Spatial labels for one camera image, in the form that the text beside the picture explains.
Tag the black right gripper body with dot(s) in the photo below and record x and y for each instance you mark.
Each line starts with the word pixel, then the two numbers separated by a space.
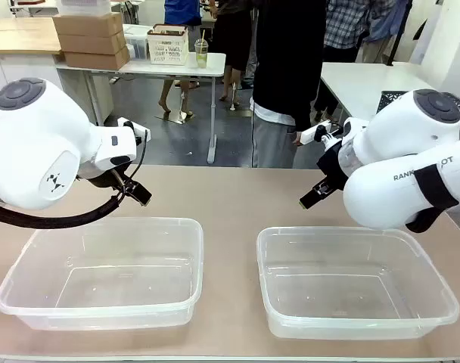
pixel 333 166

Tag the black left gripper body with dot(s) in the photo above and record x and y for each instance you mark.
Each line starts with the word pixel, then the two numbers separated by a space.
pixel 105 178

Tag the clear plastic bin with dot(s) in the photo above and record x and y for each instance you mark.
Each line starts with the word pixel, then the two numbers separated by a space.
pixel 347 302
pixel 101 295

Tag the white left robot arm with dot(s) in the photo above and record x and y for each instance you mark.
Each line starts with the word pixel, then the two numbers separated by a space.
pixel 37 143

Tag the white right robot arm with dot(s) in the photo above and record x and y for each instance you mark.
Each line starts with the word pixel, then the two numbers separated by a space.
pixel 396 143

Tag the person's left forearm black sleeve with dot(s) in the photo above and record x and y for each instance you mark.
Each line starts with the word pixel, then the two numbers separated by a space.
pixel 309 106

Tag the white slatted basket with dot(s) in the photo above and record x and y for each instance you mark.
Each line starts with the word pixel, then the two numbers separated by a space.
pixel 167 45

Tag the person's left hand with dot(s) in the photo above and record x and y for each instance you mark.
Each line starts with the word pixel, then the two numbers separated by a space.
pixel 297 138

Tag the white office table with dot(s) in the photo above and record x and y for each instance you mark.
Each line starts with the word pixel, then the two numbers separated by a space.
pixel 358 87

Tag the brown cardboard box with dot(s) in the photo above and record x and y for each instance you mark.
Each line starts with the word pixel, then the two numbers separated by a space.
pixel 88 24
pixel 95 59
pixel 92 43

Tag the person in black top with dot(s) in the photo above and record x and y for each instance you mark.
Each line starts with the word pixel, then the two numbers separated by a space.
pixel 283 56

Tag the white folding table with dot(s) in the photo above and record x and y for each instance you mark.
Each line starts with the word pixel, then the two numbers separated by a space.
pixel 169 70

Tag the clear storage box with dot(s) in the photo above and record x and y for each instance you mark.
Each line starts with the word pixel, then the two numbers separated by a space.
pixel 136 43

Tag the person in plaid shirt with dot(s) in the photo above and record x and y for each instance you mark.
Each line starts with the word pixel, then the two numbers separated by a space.
pixel 343 22

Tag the person in khaki trousers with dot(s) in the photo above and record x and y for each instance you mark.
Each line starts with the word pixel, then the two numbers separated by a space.
pixel 385 22

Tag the plastic cup green drink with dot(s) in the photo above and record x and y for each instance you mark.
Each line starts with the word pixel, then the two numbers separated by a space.
pixel 201 53

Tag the person in black dress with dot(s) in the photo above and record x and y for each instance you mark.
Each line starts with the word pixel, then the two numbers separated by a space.
pixel 230 38

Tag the wooden countertop cabinet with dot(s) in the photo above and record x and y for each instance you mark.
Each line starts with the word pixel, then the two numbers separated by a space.
pixel 22 36

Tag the person in blue shirt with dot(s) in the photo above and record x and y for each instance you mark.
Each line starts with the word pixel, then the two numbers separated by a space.
pixel 181 11

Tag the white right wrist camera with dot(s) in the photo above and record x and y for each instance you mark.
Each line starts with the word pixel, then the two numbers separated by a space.
pixel 308 134

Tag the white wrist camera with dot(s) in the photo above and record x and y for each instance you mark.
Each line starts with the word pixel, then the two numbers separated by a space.
pixel 143 134
pixel 308 134

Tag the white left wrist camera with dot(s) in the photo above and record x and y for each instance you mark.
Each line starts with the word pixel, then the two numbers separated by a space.
pixel 143 134

